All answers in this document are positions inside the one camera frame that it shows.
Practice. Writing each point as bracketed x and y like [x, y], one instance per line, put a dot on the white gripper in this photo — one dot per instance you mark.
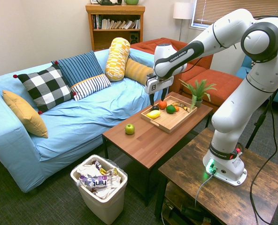
[156, 84]

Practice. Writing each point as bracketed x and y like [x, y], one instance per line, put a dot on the green apple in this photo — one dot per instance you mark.
[129, 129]

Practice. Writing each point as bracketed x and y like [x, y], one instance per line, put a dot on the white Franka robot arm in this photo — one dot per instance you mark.
[235, 105]

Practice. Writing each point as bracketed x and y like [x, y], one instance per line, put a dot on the wooden serving tray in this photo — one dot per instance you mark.
[172, 122]

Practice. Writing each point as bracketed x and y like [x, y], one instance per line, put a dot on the orange fruit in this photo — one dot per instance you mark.
[162, 105]

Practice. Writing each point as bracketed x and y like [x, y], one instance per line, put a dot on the dark avocado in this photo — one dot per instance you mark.
[155, 108]

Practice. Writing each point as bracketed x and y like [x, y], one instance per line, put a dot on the green mango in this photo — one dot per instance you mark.
[170, 109]

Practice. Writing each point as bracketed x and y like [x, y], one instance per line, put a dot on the yellow lemon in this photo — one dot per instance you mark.
[153, 114]

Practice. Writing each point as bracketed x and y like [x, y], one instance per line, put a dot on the small orange carrot piece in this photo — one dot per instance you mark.
[177, 108]

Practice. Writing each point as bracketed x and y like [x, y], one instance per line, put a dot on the spotted brown banana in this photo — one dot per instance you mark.
[181, 106]

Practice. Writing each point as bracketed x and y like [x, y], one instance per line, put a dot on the mustard striped pillow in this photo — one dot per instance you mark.
[137, 70]

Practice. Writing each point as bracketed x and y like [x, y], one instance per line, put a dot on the potted fern plant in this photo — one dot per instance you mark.
[198, 92]

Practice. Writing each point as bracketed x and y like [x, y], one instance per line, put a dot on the reddish wooden coffee table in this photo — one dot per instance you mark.
[153, 138]

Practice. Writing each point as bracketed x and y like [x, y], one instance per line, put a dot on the yellow patterned bolster pillow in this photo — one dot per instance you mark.
[116, 59]

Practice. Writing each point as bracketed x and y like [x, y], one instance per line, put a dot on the orange sofa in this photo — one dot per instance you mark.
[214, 82]

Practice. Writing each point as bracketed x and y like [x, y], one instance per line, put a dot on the black bookshelf speaker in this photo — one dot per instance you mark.
[134, 38]

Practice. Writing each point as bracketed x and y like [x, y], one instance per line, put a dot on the white navy striped pillow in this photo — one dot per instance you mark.
[92, 85]

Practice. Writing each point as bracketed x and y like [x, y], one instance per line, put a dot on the light blue sofa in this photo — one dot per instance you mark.
[82, 122]

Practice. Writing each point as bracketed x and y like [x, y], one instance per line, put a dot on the blue striped pillow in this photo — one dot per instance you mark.
[79, 68]

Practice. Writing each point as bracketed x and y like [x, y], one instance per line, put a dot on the row of books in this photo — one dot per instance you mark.
[115, 24]

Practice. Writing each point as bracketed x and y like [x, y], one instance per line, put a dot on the white shade floor lamp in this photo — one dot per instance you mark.
[182, 10]

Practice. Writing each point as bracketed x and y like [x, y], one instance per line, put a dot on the wooden bookshelf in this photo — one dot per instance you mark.
[115, 9]

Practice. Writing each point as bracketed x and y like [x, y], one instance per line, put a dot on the green round pot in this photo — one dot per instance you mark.
[131, 2]

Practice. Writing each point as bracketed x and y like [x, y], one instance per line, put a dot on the black white chevron pillow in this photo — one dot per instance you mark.
[253, 64]

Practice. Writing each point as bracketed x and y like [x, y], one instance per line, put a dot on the brown window blinds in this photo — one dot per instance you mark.
[214, 11]

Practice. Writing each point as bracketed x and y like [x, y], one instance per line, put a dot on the crumpled hint bottle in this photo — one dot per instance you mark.
[95, 182]

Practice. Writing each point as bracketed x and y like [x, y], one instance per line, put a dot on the black object on bookshelf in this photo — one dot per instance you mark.
[108, 2]

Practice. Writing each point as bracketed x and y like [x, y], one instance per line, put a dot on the black white checkered pillow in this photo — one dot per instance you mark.
[46, 87]

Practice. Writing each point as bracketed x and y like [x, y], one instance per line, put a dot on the cream trash bin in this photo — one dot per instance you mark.
[110, 206]

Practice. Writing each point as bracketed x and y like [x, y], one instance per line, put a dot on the black power strip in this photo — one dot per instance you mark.
[190, 212]

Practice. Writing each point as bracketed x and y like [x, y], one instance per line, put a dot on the rustic brown side table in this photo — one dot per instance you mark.
[223, 201]

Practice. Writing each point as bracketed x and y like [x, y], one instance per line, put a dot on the plain mustard pillow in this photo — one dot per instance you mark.
[26, 114]

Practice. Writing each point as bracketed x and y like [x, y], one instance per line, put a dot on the black camera stand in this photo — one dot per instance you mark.
[258, 122]

